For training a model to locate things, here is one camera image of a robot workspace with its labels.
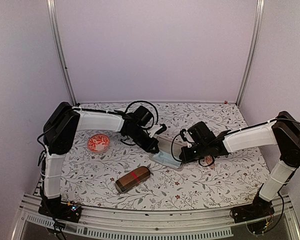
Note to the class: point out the pink glasses case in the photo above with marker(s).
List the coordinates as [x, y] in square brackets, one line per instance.
[165, 145]

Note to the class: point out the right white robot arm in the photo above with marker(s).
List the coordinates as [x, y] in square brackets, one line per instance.
[283, 131]

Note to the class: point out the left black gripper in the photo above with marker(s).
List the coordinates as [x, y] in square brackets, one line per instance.
[147, 146]

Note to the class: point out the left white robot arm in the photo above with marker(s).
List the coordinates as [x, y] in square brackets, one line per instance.
[61, 128]

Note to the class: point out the pink translucent sunglasses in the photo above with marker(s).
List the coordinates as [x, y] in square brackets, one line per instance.
[209, 162]

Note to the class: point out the left aluminium frame post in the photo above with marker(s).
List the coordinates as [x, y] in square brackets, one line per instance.
[52, 14]

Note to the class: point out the red patterned bowl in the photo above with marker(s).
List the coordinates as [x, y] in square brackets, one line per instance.
[98, 143]

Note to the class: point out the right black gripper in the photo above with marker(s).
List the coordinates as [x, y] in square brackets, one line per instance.
[187, 158]

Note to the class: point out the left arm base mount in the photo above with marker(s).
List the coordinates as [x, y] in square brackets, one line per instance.
[55, 208]

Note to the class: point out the small blue cloth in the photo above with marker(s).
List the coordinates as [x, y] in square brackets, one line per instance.
[165, 159]

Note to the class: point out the front aluminium rail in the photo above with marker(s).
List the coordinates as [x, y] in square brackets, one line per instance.
[98, 223]

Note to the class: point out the brown plaid glasses case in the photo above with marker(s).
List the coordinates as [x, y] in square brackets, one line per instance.
[132, 179]

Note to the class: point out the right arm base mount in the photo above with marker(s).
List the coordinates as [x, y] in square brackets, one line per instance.
[259, 208]

